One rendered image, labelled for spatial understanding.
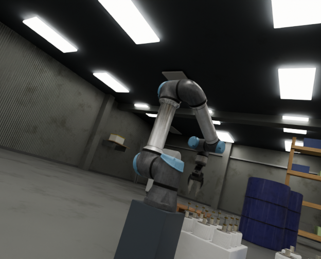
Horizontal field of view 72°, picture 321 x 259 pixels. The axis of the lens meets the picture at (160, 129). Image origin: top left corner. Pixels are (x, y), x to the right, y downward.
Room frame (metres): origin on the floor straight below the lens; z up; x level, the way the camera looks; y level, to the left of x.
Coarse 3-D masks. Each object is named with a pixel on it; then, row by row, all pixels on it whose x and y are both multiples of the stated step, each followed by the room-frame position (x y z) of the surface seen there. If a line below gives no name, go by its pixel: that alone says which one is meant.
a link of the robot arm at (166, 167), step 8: (152, 160) 1.04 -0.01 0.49; (160, 160) 1.00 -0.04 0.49; (168, 160) 0.97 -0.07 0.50; (176, 160) 0.97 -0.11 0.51; (152, 168) 1.02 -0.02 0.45; (160, 168) 0.99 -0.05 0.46; (168, 168) 0.97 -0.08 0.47; (176, 168) 0.97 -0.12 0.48; (152, 176) 1.04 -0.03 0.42; (160, 176) 0.98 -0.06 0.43; (168, 176) 0.97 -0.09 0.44; (176, 176) 0.98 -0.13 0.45; (168, 184) 0.97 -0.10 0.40; (176, 184) 0.98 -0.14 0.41
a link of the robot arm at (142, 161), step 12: (168, 84) 1.08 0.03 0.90; (168, 96) 1.07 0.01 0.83; (168, 108) 1.08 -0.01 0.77; (156, 120) 1.10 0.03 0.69; (168, 120) 1.09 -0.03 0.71; (156, 132) 1.08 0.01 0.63; (156, 144) 1.08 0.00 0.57; (144, 156) 1.07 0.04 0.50; (156, 156) 1.06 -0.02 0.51; (144, 168) 1.06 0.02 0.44
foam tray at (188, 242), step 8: (184, 232) 1.33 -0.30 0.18; (192, 232) 1.39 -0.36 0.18; (184, 240) 1.33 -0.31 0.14; (192, 240) 1.30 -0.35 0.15; (200, 240) 1.27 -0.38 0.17; (208, 240) 1.29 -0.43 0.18; (176, 248) 1.35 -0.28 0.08; (184, 248) 1.32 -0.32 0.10; (192, 248) 1.29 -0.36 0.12; (200, 248) 1.27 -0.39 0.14; (208, 248) 1.24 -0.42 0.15; (216, 248) 1.22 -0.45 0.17; (224, 248) 1.21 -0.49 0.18; (232, 248) 1.28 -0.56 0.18; (240, 248) 1.35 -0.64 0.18; (176, 256) 1.34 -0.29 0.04; (184, 256) 1.31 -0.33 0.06; (192, 256) 1.28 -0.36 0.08; (200, 256) 1.26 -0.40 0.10; (208, 256) 1.23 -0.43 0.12; (216, 256) 1.21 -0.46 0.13; (224, 256) 1.19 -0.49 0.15; (232, 256) 1.21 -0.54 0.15; (240, 256) 1.36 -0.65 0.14
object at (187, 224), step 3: (186, 219) 1.38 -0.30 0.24; (189, 219) 1.38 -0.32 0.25; (192, 219) 1.40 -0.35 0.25; (183, 222) 1.38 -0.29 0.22; (186, 222) 1.38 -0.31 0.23; (189, 222) 1.38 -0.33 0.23; (192, 222) 1.40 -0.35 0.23; (183, 225) 1.38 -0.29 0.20; (186, 225) 1.38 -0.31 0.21; (189, 225) 1.38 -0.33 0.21; (183, 228) 1.38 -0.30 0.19; (186, 228) 1.38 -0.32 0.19; (189, 228) 1.39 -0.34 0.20; (186, 231) 1.38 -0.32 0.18; (189, 231) 1.39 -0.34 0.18
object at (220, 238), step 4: (216, 232) 1.26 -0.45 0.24; (220, 232) 1.24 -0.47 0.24; (224, 232) 1.24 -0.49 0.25; (216, 236) 1.26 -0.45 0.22; (220, 236) 1.24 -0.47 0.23; (224, 236) 1.23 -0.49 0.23; (228, 236) 1.24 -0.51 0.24; (212, 240) 1.28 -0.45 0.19; (216, 240) 1.25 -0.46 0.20; (220, 240) 1.24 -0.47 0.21; (224, 240) 1.23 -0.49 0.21; (228, 240) 1.24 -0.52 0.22; (216, 244) 1.25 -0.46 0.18; (220, 244) 1.24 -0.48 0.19; (224, 244) 1.23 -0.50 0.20; (228, 244) 1.24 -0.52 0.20; (228, 248) 1.25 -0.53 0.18
